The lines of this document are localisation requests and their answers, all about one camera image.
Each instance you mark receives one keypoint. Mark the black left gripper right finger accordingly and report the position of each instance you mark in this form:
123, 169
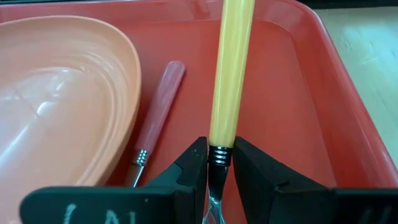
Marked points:
261, 193

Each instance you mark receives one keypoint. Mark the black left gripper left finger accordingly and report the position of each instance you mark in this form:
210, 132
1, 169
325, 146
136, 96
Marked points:
186, 186

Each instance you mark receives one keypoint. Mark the orange plastic plate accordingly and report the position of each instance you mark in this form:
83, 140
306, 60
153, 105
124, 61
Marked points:
62, 109

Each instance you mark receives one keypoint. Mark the red plastic tray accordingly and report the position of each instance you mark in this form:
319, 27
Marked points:
280, 93

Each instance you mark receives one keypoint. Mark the black aluminium table frame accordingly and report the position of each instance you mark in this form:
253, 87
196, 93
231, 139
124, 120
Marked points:
357, 3

